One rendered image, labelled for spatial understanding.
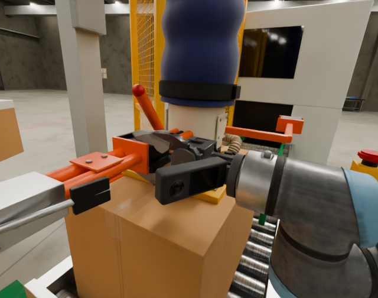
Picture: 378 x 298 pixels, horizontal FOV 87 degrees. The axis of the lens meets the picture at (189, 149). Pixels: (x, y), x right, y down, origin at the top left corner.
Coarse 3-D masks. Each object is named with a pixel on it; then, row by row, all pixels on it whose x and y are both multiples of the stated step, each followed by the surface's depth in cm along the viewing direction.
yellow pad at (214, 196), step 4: (224, 152) 67; (228, 152) 66; (224, 184) 51; (220, 188) 49; (224, 188) 50; (204, 192) 47; (208, 192) 47; (212, 192) 47; (216, 192) 47; (220, 192) 48; (224, 192) 50; (192, 196) 48; (196, 196) 48; (200, 196) 47; (204, 196) 47; (208, 196) 46; (212, 196) 46; (216, 196) 46; (220, 196) 47; (208, 200) 46; (212, 200) 46; (216, 200) 45; (216, 204) 46
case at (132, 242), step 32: (128, 192) 49; (96, 224) 45; (128, 224) 39; (160, 224) 38; (192, 224) 39; (224, 224) 41; (96, 256) 49; (128, 256) 42; (160, 256) 37; (192, 256) 33; (224, 256) 48; (96, 288) 54; (128, 288) 46; (160, 288) 40; (192, 288) 35; (224, 288) 58
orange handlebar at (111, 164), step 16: (176, 128) 55; (240, 128) 59; (288, 128) 63; (80, 160) 30; (96, 160) 30; (112, 160) 31; (128, 160) 33; (48, 176) 26; (64, 176) 28; (80, 176) 26; (96, 176) 28; (112, 176) 30
